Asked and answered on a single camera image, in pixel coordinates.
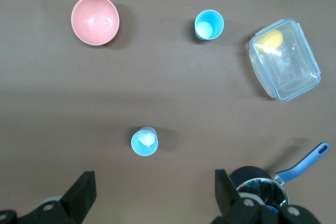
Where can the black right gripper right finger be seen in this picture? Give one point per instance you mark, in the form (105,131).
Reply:
(225,195)

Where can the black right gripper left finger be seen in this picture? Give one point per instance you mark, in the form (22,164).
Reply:
(81,192)

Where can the blue cup with white paper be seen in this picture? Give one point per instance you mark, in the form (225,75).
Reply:
(144,150)

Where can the glass lid with blue knob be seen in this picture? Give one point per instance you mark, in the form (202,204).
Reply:
(265,190)

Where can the crumpled white paper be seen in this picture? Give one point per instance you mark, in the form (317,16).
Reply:
(147,138)

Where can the clear container with blue rim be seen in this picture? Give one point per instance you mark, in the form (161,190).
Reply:
(291,66)

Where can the yellow sponge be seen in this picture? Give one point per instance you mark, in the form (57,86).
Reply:
(270,40)

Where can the blue plastic cup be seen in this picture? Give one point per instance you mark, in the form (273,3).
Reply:
(210,24)

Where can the pink bowl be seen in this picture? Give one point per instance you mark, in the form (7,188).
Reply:
(94,20)

